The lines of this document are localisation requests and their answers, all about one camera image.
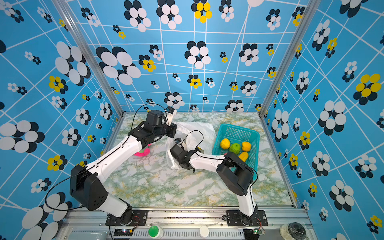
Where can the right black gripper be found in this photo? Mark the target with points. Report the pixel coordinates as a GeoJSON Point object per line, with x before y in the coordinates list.
{"type": "Point", "coordinates": [192, 151]}

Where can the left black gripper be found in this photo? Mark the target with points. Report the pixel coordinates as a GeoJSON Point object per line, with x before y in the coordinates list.
{"type": "Point", "coordinates": [173, 127]}

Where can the white translucent plastic bag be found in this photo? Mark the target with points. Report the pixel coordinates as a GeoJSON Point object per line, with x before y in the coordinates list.
{"type": "Point", "coordinates": [192, 134]}

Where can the yellow lemon fruit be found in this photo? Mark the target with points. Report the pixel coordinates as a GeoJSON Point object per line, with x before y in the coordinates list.
{"type": "Point", "coordinates": [225, 144]}

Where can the green fruit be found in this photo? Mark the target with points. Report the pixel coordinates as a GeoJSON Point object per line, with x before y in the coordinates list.
{"type": "Point", "coordinates": [235, 148]}

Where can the yellow mango fruit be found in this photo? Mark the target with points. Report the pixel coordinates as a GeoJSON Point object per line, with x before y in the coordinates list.
{"type": "Point", "coordinates": [244, 156]}

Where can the yellow orange round fruit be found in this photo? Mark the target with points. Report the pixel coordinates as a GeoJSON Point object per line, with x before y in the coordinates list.
{"type": "Point", "coordinates": [246, 146]}

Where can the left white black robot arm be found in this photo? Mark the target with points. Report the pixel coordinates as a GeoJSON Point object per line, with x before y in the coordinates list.
{"type": "Point", "coordinates": [86, 183]}

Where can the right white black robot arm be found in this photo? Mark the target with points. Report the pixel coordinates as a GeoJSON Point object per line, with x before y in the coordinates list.
{"type": "Point", "coordinates": [236, 174]}

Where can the pink panda plush toy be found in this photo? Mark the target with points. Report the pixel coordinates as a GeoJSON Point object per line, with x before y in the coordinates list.
{"type": "Point", "coordinates": [144, 152]}

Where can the teal plastic basket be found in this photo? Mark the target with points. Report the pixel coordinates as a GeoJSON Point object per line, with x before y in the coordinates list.
{"type": "Point", "coordinates": [239, 135]}

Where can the green push button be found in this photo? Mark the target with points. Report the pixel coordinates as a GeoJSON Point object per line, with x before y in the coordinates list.
{"type": "Point", "coordinates": [154, 231]}

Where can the white round button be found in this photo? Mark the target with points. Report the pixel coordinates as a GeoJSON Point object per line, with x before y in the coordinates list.
{"type": "Point", "coordinates": [204, 232]}

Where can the small circuit board left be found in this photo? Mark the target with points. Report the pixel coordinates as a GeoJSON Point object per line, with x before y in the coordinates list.
{"type": "Point", "coordinates": [123, 233]}

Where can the small circuit board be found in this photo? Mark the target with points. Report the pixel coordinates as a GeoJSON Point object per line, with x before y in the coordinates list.
{"type": "Point", "coordinates": [253, 234]}
{"type": "Point", "coordinates": [123, 233]}

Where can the small circuit board right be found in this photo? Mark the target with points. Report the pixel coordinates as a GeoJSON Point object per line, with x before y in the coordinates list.
{"type": "Point", "coordinates": [253, 234]}

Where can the tape roll in cup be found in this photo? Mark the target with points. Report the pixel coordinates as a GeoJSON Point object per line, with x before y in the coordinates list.
{"type": "Point", "coordinates": [293, 231]}

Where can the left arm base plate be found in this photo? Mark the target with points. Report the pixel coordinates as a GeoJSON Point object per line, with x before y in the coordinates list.
{"type": "Point", "coordinates": [136, 217]}

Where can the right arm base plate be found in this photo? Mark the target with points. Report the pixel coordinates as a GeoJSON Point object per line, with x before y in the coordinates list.
{"type": "Point", "coordinates": [235, 218]}

